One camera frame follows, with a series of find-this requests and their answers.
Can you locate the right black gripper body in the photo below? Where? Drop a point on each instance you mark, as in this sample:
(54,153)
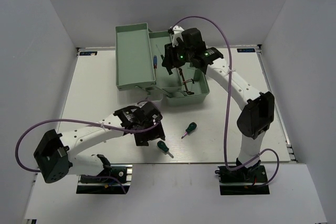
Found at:
(185,54)

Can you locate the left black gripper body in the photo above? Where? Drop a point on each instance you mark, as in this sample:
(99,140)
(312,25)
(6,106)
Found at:
(146,124)

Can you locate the blue red precision screwdriver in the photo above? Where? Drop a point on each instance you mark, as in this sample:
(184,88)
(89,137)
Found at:
(155,64)

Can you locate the green stubby screwdriver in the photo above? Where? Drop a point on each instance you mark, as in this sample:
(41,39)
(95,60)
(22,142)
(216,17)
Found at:
(191,127)
(163,147)

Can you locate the angled hex key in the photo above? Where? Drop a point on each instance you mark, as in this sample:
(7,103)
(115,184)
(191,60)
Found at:
(187,84)

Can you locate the green plastic toolbox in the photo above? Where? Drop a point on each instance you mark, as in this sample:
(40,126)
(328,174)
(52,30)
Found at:
(135,48)

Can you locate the long hex key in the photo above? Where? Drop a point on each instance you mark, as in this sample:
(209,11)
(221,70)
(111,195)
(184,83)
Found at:
(181,74)

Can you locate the large hex key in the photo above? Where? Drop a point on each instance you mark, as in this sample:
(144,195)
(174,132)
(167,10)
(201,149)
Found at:
(188,73)

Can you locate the dark green slim screwdriver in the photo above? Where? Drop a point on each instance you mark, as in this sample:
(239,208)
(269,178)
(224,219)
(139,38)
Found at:
(162,59)

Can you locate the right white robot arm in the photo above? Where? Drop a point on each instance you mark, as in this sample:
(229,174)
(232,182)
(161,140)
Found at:
(257,108)

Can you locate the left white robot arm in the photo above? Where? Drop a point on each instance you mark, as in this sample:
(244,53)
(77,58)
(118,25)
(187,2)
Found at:
(60,154)

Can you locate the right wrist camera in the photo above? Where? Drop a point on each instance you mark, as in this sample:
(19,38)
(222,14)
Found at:
(176,34)

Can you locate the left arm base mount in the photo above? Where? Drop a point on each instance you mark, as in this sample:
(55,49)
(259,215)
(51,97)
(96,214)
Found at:
(116,180)

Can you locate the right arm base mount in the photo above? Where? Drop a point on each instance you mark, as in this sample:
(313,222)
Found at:
(242,182)

